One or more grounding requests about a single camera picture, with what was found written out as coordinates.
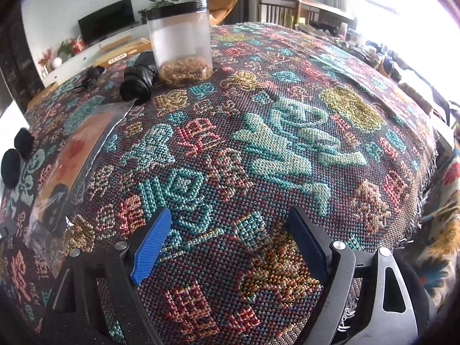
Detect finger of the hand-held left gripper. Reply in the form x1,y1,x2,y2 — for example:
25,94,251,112
0,219,17,242

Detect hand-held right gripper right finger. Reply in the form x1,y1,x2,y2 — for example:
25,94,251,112
287,206,419,345

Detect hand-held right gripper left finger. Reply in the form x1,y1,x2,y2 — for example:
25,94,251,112
42,206,172,345

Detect colourful woven blanket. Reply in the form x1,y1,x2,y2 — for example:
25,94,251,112
0,22,441,345

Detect black round pads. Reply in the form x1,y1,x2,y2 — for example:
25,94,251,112
0,100,29,189

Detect floral printed cloth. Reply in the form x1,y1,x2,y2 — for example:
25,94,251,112
413,147,460,311

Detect black bag roll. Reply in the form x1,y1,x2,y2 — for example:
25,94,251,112
119,51,159,106

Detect red branch vase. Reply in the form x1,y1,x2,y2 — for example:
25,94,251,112
38,48,55,77

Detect dark cabinet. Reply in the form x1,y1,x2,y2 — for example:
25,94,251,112
0,7,46,98

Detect black hair clip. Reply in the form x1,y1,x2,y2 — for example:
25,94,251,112
75,65,106,91

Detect white low cabinet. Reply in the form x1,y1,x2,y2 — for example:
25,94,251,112
42,25,150,87

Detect yellow cardboard box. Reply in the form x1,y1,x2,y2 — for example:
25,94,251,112
99,38,152,66

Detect red flower plant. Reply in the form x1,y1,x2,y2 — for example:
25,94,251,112
57,37,86,59

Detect clear plastic jar black lid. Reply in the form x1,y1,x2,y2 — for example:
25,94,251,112
145,1,214,88

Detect row of bottles and jars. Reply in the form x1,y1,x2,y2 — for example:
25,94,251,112
305,22,408,84

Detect black flat television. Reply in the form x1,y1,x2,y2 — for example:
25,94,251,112
78,0,137,45

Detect green potted plant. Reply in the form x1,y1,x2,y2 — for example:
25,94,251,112
138,0,179,20

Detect orange chair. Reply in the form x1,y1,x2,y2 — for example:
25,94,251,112
208,0,240,26

